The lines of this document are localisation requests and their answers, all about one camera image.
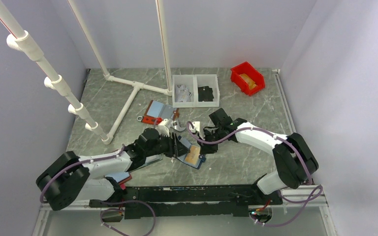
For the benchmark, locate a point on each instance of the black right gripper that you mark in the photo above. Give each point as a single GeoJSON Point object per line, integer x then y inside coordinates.
{"type": "Point", "coordinates": [207, 148]}

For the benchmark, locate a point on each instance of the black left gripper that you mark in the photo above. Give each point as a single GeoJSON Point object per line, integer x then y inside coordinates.
{"type": "Point", "coordinates": [175, 148]}

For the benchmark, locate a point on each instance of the navy blue card holder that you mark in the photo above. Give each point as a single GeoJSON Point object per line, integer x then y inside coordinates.
{"type": "Point", "coordinates": [181, 158]}

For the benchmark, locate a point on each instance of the gold vip card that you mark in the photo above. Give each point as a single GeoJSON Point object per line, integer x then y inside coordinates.
{"type": "Point", "coordinates": [193, 156]}

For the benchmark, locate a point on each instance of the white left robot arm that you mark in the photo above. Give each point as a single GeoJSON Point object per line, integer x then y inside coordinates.
{"type": "Point", "coordinates": [73, 177]}

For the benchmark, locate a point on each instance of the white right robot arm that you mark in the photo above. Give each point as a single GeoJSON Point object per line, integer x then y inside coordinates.
{"type": "Point", "coordinates": [294, 160]}

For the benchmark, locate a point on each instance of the green open card holder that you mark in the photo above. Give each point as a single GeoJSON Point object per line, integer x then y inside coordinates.
{"type": "Point", "coordinates": [145, 162]}

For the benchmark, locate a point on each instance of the white bin with black cards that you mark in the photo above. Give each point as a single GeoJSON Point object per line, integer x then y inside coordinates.
{"type": "Point", "coordinates": [208, 93]}

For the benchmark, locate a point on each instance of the red open card holder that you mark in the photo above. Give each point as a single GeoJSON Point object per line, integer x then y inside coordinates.
{"type": "Point", "coordinates": [121, 178]}

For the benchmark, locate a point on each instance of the gold cards in bin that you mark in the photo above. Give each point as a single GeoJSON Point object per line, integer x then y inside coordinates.
{"type": "Point", "coordinates": [250, 82]}

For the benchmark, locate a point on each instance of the red plastic bin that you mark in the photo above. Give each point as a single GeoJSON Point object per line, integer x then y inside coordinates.
{"type": "Point", "coordinates": [248, 69]}

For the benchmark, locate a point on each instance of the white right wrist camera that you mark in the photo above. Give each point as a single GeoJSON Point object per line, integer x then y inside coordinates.
{"type": "Point", "coordinates": [195, 127]}

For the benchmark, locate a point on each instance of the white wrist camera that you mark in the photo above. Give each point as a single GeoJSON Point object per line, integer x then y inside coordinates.
{"type": "Point", "coordinates": [195, 127]}
{"type": "Point", "coordinates": [163, 126]}

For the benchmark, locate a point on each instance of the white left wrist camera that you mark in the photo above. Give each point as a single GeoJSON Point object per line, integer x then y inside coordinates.
{"type": "Point", "coordinates": [163, 126]}

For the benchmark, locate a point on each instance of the orange handled adjustable wrench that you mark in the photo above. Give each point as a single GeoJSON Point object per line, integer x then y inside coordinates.
{"type": "Point", "coordinates": [151, 120]}

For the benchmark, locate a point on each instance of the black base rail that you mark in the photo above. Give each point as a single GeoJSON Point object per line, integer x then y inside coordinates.
{"type": "Point", "coordinates": [144, 201]}

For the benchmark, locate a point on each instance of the white pvc pipe frame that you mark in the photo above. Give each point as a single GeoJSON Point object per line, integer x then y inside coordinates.
{"type": "Point", "coordinates": [36, 40]}

